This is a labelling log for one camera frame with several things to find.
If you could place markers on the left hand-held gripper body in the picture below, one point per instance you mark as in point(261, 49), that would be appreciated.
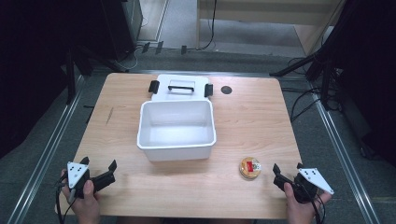
point(76, 174)

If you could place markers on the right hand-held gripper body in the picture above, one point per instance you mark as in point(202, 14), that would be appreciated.
point(306, 183)

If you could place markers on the round snack cake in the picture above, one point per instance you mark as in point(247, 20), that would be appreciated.
point(250, 168)

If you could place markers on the white plastic storage box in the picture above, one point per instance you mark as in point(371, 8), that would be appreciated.
point(176, 130)

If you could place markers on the person's right hand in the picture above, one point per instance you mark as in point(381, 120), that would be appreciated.
point(300, 211)

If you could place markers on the person's left hand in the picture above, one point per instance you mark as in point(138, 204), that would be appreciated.
point(87, 202)

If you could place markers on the black tripod stand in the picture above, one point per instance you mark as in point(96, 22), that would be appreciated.
point(71, 77)
point(317, 56)

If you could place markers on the black round table grommet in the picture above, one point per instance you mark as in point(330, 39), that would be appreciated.
point(226, 90)

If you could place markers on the small black floor plug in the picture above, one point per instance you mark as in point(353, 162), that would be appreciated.
point(159, 47)
point(184, 49)
point(145, 47)

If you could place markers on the black cabinet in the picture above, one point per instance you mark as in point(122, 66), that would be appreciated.
point(124, 25)

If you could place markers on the light wooden furniture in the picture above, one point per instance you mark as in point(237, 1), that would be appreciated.
point(267, 12)

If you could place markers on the metal floor rail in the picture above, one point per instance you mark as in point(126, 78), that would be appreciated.
point(46, 149)
point(342, 155)

